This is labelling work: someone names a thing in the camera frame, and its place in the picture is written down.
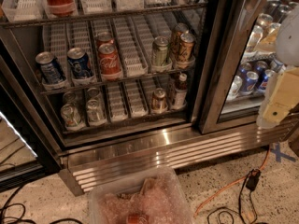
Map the open fridge door left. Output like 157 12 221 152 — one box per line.
0 56 60 193

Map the black cable left floor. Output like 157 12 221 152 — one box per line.
0 184 83 224

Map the wire top shelf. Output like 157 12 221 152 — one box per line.
0 2 209 29

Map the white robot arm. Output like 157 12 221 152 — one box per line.
256 7 299 129

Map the orange cable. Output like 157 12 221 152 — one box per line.
193 145 271 217

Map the wire middle shelf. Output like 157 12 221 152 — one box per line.
39 66 192 95

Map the blue pepsi can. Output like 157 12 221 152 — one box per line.
67 48 93 79
36 51 65 85

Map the white bottle bottom shelf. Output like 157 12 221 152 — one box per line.
171 73 187 109

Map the black power adapter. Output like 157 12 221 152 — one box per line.
246 169 261 191

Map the red can in bin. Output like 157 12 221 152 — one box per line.
126 214 149 224

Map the stainless steel fridge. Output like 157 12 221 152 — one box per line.
0 0 298 195

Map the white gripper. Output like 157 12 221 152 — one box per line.
256 65 299 129

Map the black cable right floor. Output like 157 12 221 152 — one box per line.
206 184 269 224

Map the red coke can front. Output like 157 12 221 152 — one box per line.
98 43 121 75

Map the silver can bottom back left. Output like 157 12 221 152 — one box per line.
63 91 78 106

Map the brown can bottom shelf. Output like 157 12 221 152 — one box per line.
151 88 167 113

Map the silver green can bottom left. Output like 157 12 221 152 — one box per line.
61 104 82 129

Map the green can middle shelf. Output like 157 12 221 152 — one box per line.
151 36 169 66

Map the wire shelf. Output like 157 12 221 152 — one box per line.
39 66 192 95
0 2 209 29

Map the blue tape cross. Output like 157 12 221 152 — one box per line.
271 143 296 162

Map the clear plastic bin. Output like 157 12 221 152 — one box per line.
89 166 195 224

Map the black cable floor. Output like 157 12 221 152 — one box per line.
0 184 83 224
206 184 269 224

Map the brown gold can front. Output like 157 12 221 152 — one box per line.
177 33 195 63

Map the blue pepsi can left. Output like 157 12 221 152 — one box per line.
36 51 65 85

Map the red coke can behind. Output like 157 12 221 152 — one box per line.
95 32 114 47

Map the closed glass fridge door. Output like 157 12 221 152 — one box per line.
200 0 298 133

